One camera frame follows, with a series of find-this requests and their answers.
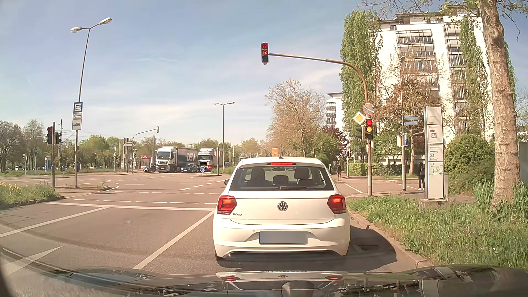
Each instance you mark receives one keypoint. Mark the brownish leafy tree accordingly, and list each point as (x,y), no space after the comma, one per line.
(295,117)

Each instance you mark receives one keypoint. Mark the white hatchback car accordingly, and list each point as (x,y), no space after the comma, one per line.
(281,214)

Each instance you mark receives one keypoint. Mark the dark car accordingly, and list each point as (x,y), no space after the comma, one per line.
(190,168)

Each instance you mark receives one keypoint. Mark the person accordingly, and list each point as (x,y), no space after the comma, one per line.
(421,175)
(338,169)

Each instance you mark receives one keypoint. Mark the white lorry with grey trailer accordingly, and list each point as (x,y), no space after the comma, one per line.
(175,159)

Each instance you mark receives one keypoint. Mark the green hedge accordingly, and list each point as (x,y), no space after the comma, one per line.
(363,169)

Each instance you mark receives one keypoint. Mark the tall green poplar tree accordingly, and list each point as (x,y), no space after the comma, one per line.
(359,70)

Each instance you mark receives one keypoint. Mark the grey pavement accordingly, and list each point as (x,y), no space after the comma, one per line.
(383,186)

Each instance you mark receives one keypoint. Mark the road markings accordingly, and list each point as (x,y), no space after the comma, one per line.
(173,241)

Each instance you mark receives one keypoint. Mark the car's own bonnet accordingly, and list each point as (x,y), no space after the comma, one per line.
(288,282)

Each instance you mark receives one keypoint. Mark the grey asphalt road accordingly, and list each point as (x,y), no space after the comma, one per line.
(123,231)

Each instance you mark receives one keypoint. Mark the row of green trees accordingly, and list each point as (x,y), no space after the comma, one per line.
(95,150)

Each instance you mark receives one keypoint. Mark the grey information pillar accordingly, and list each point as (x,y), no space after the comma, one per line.
(434,156)

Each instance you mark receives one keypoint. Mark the tall white building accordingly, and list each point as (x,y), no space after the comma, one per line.
(429,62)

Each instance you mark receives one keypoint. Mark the green bush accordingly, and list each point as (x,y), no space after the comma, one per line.
(468,163)

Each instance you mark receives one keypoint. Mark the grass verge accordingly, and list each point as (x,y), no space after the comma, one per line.
(453,231)

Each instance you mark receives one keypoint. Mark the traffic light on dark pole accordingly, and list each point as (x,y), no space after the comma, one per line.
(52,156)

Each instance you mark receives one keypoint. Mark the large bare tree trunk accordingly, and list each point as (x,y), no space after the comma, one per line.
(501,123)

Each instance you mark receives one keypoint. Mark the flowered grass island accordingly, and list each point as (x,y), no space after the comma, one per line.
(22,193)

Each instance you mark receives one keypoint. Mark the double-headed lamp post with signs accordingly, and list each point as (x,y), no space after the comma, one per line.
(76,123)

